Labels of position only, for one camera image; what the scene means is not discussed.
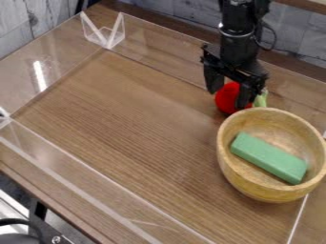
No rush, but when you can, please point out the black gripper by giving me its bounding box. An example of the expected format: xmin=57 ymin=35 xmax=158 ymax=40
xmin=201 ymin=43 xmax=269 ymax=110

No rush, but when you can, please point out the red plush fruit green leaf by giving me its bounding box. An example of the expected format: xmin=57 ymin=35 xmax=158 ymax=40
xmin=214 ymin=82 xmax=269 ymax=114

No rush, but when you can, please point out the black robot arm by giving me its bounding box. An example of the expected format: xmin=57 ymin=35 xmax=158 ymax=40
xmin=201 ymin=0 xmax=272 ymax=110

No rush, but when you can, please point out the wooden bowl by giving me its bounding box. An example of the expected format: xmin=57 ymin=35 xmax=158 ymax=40
xmin=217 ymin=108 xmax=326 ymax=203

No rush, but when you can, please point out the green rectangular block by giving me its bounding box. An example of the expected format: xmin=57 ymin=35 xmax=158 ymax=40
xmin=232 ymin=132 xmax=308 ymax=185

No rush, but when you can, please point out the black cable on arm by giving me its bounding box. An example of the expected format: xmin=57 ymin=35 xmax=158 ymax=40
xmin=254 ymin=18 xmax=279 ymax=51

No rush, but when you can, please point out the clear acrylic tray wall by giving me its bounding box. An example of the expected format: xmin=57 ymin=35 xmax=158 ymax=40
xmin=0 ymin=108 xmax=216 ymax=244

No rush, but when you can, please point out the black metal table frame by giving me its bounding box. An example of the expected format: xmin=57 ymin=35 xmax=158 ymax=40
xmin=30 ymin=198 xmax=74 ymax=244

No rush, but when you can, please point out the black cable bottom left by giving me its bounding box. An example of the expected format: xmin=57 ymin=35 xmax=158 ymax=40
xmin=0 ymin=215 xmax=42 ymax=244

